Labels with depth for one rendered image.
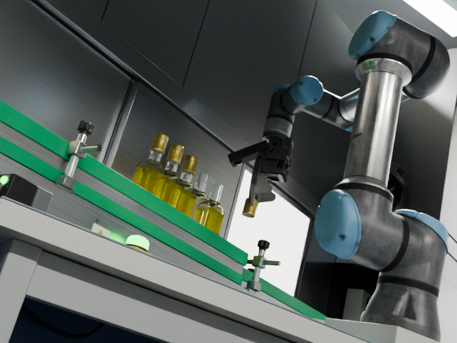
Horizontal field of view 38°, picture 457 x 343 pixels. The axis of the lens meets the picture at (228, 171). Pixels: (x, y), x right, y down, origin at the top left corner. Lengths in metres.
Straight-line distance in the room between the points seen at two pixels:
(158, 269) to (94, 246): 0.10
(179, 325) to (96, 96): 0.83
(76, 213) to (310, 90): 0.78
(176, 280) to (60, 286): 0.16
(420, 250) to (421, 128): 1.37
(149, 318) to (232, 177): 1.08
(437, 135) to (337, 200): 1.38
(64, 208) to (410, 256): 0.64
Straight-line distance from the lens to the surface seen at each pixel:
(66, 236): 0.87
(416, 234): 1.31
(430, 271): 1.32
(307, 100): 1.75
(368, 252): 1.26
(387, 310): 1.28
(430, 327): 1.29
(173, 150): 1.62
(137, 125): 1.72
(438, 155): 2.55
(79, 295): 0.92
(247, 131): 2.11
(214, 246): 1.53
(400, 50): 1.42
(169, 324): 0.98
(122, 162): 1.68
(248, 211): 1.75
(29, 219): 0.86
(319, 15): 2.57
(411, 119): 2.68
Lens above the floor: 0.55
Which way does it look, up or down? 21 degrees up
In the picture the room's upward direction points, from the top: 15 degrees clockwise
